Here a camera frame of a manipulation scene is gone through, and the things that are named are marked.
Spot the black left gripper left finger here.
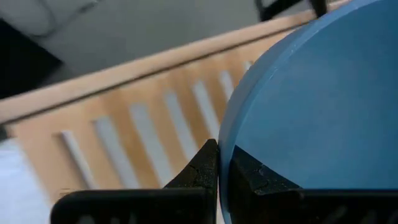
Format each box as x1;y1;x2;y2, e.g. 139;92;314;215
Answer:
50;138;220;224

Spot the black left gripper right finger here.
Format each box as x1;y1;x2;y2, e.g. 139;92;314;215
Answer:
228;144;398;224

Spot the small blue bowl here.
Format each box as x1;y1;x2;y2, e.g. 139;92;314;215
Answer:
217;0;398;224

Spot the wooden slatted shelf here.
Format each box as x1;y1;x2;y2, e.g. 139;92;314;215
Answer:
0;0;352;205

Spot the black cable loop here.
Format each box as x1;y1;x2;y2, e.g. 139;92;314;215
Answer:
254;0;329;22

